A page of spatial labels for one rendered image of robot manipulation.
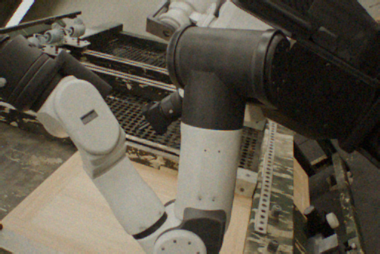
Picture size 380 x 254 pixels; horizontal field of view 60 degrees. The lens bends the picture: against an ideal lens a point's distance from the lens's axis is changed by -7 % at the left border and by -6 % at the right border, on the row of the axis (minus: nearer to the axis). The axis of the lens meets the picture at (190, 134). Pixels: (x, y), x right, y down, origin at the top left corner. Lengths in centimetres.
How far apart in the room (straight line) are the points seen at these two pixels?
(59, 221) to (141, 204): 42
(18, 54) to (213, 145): 29
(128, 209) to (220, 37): 27
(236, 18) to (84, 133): 30
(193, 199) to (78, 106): 20
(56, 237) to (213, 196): 47
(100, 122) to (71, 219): 47
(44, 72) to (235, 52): 25
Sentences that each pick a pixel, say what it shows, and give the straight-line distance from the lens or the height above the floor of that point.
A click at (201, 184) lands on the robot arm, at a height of 120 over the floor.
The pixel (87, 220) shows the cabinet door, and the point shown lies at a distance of 91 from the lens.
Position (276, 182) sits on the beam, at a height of 86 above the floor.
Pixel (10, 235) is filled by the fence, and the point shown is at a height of 130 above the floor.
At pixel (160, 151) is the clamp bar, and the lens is 109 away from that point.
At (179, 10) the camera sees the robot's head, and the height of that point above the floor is 142.
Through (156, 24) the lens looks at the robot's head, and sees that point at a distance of 69.
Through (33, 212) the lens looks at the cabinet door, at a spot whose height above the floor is 129.
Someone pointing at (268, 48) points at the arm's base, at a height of 129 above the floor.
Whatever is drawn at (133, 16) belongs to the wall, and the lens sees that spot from 659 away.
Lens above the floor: 135
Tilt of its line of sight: 10 degrees down
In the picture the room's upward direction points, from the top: 40 degrees counter-clockwise
